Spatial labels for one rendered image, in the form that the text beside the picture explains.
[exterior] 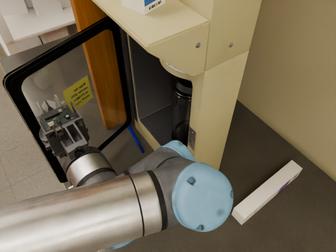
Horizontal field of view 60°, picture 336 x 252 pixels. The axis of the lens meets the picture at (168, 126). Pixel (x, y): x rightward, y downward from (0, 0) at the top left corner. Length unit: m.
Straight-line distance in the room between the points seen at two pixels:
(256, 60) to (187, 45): 0.63
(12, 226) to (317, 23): 0.81
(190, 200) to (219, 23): 0.29
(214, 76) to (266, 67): 0.50
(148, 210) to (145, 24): 0.27
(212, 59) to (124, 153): 0.56
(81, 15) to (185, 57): 0.38
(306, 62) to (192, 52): 0.53
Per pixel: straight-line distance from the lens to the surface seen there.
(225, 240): 0.86
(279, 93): 1.06
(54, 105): 0.68
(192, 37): 0.46
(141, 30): 0.45
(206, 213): 0.34
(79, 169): 0.50
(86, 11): 0.79
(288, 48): 0.97
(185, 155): 0.48
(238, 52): 0.57
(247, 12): 0.53
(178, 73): 0.66
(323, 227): 0.97
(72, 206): 0.33
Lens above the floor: 1.75
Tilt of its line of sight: 50 degrees down
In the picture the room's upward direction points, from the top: straight up
